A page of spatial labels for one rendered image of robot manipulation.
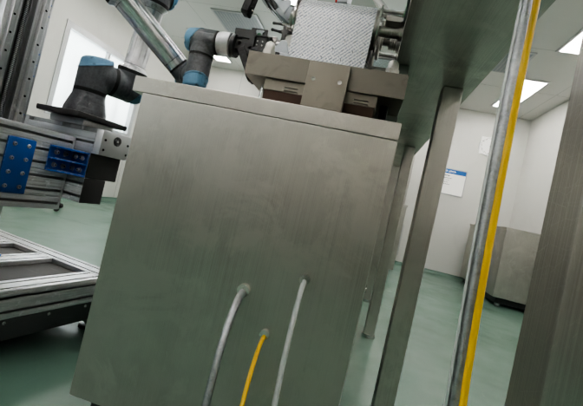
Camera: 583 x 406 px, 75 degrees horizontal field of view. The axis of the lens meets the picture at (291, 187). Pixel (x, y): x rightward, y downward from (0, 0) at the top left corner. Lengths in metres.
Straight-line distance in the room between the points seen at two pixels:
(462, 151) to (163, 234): 6.30
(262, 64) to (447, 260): 6.09
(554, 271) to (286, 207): 0.59
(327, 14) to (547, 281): 1.02
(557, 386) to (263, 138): 0.70
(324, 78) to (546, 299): 0.70
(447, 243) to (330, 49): 5.84
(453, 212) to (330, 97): 6.00
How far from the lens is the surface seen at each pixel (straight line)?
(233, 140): 0.91
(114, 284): 1.04
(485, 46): 1.06
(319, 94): 0.93
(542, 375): 0.39
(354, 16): 1.25
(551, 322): 0.38
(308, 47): 1.22
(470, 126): 7.06
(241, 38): 1.27
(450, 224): 6.82
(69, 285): 1.57
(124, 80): 1.69
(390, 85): 0.96
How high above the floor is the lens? 0.69
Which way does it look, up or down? 2 degrees up
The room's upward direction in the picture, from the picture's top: 13 degrees clockwise
